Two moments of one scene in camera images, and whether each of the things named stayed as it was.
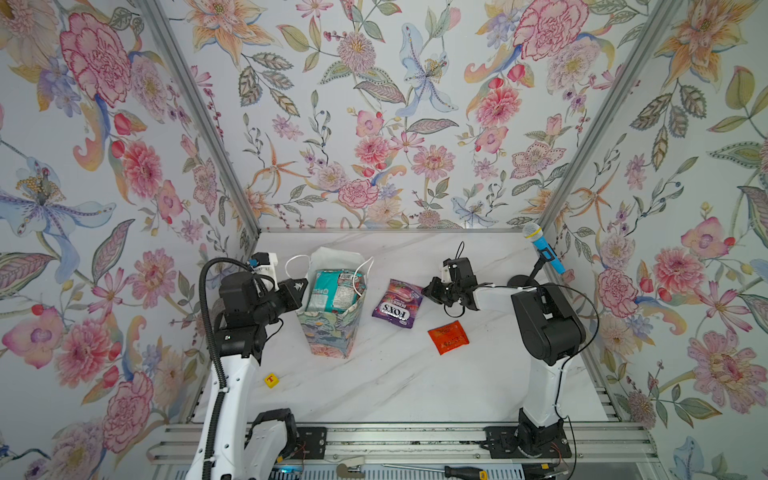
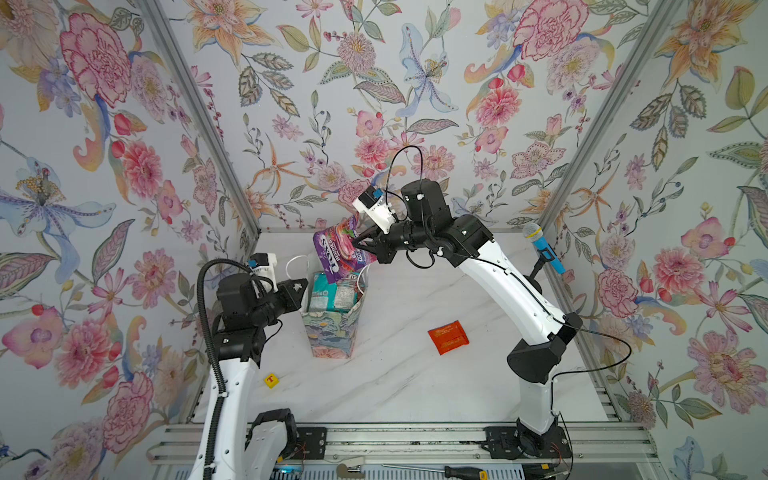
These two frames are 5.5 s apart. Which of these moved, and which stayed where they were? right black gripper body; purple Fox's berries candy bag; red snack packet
Moved: purple Fox's berries candy bag; right black gripper body
Stayed: red snack packet
